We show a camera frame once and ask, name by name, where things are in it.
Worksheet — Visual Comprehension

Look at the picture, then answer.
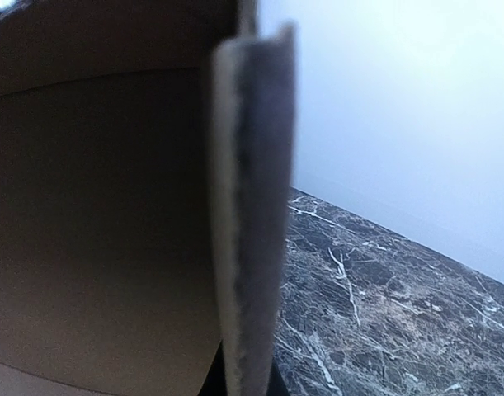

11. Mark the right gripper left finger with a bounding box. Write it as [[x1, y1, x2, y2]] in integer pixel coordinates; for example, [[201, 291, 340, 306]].
[[201, 346, 227, 396]]

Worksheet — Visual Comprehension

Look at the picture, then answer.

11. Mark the brown cardboard box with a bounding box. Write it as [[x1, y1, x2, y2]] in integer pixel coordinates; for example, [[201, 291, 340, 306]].
[[0, 1, 297, 395]]

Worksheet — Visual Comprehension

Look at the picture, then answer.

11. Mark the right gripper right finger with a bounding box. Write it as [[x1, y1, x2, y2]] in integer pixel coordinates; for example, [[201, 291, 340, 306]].
[[267, 360, 290, 396]]

